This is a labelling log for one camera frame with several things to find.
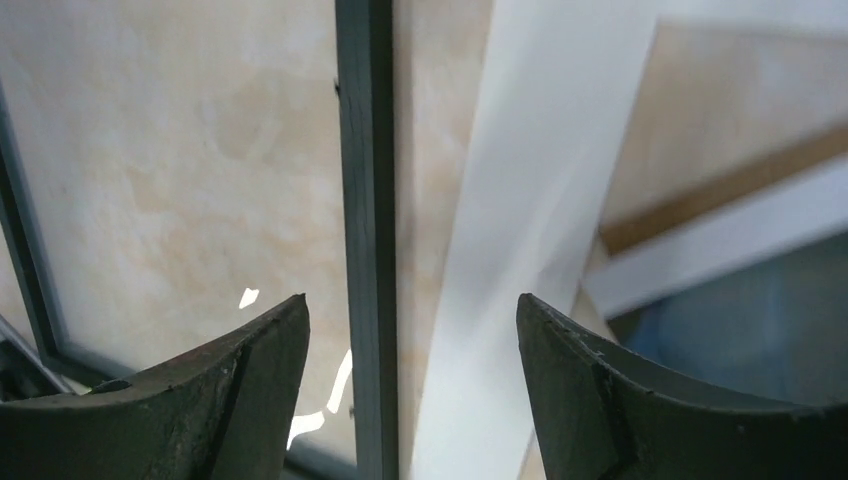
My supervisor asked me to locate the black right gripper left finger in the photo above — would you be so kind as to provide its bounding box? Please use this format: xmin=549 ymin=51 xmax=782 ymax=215
xmin=1 ymin=294 xmax=310 ymax=479

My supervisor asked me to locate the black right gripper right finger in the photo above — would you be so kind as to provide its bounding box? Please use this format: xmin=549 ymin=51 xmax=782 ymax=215
xmin=516 ymin=293 xmax=847 ymax=479

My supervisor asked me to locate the black picture frame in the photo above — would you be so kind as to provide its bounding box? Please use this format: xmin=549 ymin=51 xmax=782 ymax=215
xmin=0 ymin=0 xmax=400 ymax=480

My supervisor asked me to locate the white mat board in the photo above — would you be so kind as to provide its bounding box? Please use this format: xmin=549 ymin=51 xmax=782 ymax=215
xmin=408 ymin=1 xmax=847 ymax=479

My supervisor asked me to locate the cat photo print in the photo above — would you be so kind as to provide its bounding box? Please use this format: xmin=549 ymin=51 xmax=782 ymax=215
xmin=584 ymin=156 xmax=847 ymax=405

